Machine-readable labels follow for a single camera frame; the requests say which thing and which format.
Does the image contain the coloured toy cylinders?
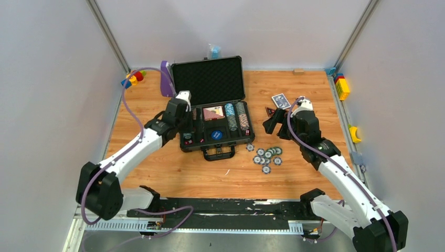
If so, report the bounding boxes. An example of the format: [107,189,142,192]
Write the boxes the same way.
[121,70,146,89]

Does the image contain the brown poker chip stack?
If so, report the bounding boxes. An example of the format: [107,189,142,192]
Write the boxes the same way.
[193,108,198,120]

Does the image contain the small wooden block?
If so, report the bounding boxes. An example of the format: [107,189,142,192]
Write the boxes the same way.
[293,68,305,75]

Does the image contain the blue playing card deck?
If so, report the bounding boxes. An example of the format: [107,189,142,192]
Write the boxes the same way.
[271,93,291,110]

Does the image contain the purple cable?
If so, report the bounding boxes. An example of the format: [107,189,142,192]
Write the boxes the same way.
[286,97,398,252]
[80,67,195,240]

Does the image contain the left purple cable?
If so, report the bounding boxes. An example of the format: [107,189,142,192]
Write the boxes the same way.
[80,67,195,240]

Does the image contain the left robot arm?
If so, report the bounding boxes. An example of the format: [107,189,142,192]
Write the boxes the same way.
[76,91,191,225]

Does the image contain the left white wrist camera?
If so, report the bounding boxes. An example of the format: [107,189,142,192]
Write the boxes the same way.
[175,90,192,112]

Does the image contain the purple stand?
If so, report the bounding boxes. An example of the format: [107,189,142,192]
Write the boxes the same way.
[160,60,176,98]

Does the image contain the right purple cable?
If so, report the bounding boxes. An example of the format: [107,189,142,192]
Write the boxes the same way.
[286,97,398,252]

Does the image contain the loose chip near handle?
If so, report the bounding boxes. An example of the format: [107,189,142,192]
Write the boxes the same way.
[246,143,255,152]

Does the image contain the yellow red toy brick block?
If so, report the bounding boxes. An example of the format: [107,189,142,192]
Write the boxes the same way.
[334,73,351,101]

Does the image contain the red playing card deck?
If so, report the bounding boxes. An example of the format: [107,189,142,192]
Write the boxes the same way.
[203,106,225,121]

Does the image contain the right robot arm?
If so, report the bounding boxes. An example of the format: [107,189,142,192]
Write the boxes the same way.
[263,108,409,251]

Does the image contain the light blue bottle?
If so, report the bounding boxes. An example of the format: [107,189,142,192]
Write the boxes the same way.
[209,45,221,59]

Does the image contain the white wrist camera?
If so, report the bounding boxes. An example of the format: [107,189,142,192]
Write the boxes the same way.
[291,98,313,117]
[175,90,192,112]

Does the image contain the light blue poker chip stack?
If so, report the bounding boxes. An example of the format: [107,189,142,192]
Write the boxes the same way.
[225,103,235,117]

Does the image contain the loose chip right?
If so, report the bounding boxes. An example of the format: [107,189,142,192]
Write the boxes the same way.
[273,156,282,166]

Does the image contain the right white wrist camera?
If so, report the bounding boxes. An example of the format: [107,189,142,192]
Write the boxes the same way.
[291,98,313,117]

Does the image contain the yellow curved toy piece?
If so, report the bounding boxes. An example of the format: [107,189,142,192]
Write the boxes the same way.
[348,125,362,144]

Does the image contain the dark green poker chip stack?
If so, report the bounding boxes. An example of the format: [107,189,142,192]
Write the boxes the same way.
[235,102,246,116]

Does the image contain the black poker set case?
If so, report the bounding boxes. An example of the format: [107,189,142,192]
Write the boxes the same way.
[171,56,255,161]

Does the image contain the pink white poker chip stack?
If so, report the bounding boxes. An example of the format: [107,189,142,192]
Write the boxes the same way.
[238,113,250,131]

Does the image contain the red triangular card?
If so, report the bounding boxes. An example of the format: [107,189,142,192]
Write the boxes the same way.
[266,107,276,117]

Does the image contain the blue small blind button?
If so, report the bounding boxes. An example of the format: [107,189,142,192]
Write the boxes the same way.
[210,130,224,140]

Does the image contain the loose chip front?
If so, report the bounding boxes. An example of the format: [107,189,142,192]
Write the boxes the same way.
[261,165,271,174]

